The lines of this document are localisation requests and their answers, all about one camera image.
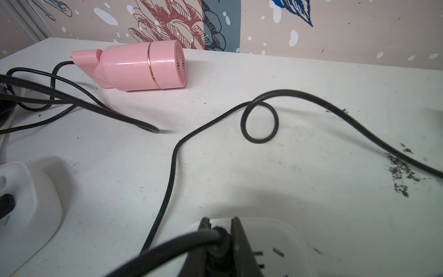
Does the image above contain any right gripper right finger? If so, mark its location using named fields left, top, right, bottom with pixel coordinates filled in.
left=230, top=217, right=263, bottom=277

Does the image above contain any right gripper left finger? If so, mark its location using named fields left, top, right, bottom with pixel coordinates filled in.
left=178, top=217, right=211, bottom=277

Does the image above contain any black cord of white dryer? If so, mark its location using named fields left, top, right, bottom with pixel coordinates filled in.
left=103, top=89, right=443, bottom=277

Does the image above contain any pink blow dryer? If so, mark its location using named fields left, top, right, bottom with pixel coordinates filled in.
left=71, top=40, right=187, bottom=92

